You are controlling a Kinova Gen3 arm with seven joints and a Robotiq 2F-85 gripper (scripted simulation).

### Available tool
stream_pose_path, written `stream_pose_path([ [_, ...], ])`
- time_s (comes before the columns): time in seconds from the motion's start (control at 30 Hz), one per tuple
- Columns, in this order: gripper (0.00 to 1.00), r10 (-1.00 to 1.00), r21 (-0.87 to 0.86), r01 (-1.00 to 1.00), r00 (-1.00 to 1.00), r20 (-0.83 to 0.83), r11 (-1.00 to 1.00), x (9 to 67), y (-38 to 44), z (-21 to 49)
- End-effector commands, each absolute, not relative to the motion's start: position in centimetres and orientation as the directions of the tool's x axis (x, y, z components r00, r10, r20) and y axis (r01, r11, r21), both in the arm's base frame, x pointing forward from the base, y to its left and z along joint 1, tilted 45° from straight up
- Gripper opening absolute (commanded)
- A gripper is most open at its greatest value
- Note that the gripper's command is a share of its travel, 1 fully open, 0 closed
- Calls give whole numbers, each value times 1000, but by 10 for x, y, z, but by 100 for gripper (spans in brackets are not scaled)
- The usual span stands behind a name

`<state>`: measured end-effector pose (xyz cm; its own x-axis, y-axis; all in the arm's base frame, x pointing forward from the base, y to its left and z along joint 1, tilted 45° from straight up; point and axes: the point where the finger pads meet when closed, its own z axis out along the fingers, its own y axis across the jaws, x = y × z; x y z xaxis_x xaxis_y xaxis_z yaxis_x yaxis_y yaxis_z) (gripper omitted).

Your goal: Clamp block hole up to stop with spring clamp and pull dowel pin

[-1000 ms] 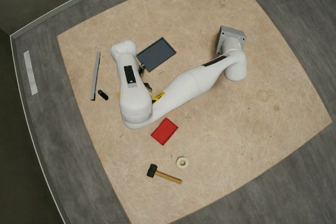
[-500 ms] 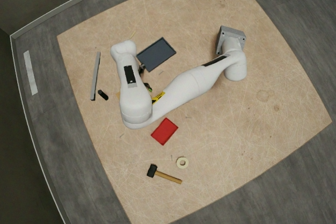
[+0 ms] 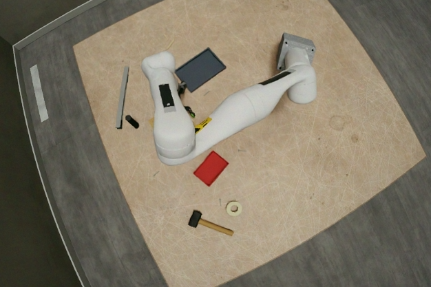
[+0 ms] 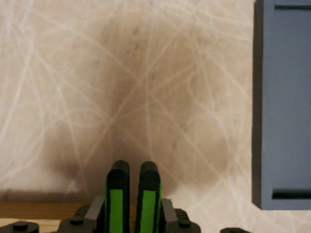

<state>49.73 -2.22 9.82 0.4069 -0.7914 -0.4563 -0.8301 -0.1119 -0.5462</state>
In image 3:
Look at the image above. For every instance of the red shallow tray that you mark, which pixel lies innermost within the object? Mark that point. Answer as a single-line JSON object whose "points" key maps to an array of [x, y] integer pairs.
{"points": [[211, 168]]}

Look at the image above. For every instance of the tan wood-grain board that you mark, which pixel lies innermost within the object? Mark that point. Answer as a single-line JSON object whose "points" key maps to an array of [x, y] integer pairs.
{"points": [[151, 122]]}

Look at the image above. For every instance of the black-headed mallet with wooden handle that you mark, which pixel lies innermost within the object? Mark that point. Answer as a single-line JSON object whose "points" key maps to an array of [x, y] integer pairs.
{"points": [[195, 220]]}

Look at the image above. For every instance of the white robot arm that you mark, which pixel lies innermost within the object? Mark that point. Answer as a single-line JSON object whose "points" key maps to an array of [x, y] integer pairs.
{"points": [[176, 139]]}

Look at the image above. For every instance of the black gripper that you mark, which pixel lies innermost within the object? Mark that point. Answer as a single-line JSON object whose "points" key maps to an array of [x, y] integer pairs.
{"points": [[181, 88]]}

